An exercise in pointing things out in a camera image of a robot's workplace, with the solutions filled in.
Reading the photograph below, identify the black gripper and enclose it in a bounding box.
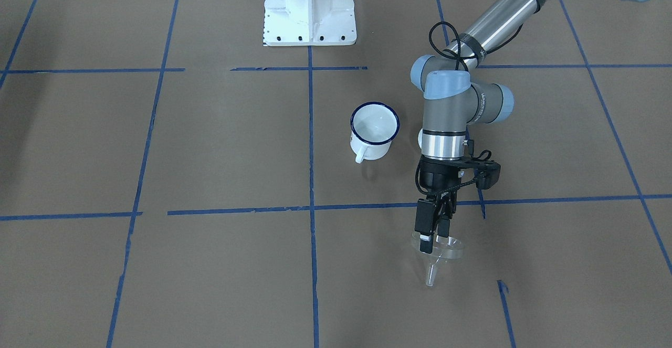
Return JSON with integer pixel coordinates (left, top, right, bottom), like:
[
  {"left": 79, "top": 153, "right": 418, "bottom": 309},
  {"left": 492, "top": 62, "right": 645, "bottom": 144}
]
[{"left": 414, "top": 156, "right": 464, "bottom": 255}]

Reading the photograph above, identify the clear plastic funnel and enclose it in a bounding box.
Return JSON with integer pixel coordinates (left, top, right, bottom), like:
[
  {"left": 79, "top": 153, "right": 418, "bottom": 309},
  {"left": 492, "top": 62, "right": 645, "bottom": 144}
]
[{"left": 411, "top": 231, "right": 465, "bottom": 287}]

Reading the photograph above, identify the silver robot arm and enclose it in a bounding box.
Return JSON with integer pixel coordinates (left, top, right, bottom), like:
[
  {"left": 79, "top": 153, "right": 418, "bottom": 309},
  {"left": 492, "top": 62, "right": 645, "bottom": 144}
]
[{"left": 410, "top": 0, "right": 649, "bottom": 255}]

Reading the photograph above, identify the white enamel mug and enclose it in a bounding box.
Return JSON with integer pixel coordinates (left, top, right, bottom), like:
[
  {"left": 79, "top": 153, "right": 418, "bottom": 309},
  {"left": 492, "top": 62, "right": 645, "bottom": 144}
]
[{"left": 350, "top": 101, "right": 400, "bottom": 164}]

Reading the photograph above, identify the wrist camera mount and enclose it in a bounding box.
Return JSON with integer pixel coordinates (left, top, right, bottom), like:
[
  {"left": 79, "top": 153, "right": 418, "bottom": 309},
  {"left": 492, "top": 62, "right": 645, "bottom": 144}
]
[{"left": 449, "top": 149, "right": 501, "bottom": 190}]

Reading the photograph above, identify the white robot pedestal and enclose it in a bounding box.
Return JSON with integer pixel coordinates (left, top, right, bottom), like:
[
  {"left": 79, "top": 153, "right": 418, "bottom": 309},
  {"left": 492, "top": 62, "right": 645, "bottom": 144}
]
[{"left": 262, "top": 0, "right": 358, "bottom": 47}]

